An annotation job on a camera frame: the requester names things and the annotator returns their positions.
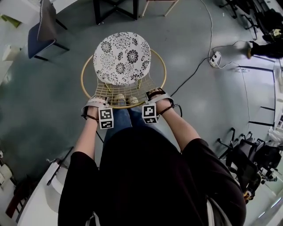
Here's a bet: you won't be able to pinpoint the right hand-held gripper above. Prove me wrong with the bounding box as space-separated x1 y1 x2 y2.
141 88 175 125

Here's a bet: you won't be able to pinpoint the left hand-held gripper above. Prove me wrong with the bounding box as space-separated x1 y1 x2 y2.
81 96 115 130

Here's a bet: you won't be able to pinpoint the gold wire chair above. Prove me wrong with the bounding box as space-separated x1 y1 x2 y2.
80 48 167 109

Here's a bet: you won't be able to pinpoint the person's left forearm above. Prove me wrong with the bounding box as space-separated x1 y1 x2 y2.
73 114 99 156

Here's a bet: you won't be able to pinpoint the person's right forearm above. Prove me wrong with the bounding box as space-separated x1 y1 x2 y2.
158 106 201 154

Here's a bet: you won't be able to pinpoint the light wooden chair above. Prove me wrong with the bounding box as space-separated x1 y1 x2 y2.
140 0 180 18

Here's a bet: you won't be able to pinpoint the dark blue upholstered chair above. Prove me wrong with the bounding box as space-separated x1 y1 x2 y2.
27 0 70 63

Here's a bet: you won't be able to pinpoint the black office chair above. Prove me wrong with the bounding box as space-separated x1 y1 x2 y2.
218 0 283 41
217 127 263 200
254 138 283 177

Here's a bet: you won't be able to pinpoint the person's right hand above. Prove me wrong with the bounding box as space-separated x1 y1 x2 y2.
146 87 166 99

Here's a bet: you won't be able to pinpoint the person's blue jeans legs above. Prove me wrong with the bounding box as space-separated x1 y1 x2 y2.
103 106 160 146

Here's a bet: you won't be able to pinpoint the person's left beige shoe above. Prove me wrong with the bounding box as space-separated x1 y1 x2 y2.
112 93 126 106

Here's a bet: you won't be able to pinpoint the floral round seat cushion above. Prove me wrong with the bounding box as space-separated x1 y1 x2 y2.
93 32 152 86

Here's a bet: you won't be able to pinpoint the person's black shirt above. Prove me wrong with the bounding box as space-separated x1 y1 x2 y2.
57 127 247 226

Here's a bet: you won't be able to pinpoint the white power strip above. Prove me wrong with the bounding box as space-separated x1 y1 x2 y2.
209 51 222 67

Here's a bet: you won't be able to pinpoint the white table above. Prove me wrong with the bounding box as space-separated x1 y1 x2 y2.
15 158 75 226

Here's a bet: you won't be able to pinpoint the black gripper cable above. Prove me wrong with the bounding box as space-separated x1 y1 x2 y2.
173 104 184 118

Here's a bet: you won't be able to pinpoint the black floor cable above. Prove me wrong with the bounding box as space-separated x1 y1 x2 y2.
170 56 213 98

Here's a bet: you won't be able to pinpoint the white cable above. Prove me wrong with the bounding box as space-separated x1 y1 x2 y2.
200 0 252 69

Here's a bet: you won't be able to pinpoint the black frame table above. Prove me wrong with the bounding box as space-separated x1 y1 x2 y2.
92 0 139 25

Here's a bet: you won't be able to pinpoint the glass desk with black frame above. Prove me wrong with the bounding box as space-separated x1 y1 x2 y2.
238 59 283 130

